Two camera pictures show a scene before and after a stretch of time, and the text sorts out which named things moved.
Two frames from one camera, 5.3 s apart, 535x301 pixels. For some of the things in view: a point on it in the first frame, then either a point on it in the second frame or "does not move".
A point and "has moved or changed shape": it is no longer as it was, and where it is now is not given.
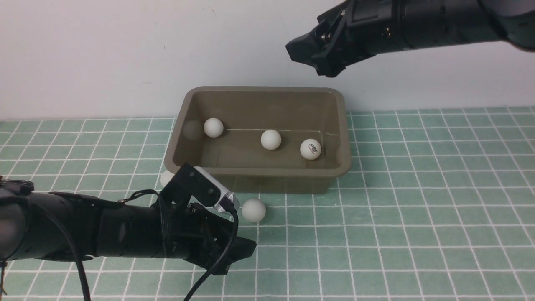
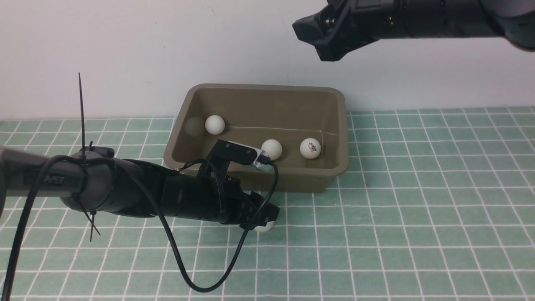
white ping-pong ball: (310, 149) does not move
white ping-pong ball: (271, 139) → (273, 148)
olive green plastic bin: (263, 139) does not move
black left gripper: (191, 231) → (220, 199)
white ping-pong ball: (254, 210) has moved or changed shape
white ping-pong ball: (213, 127) does not move
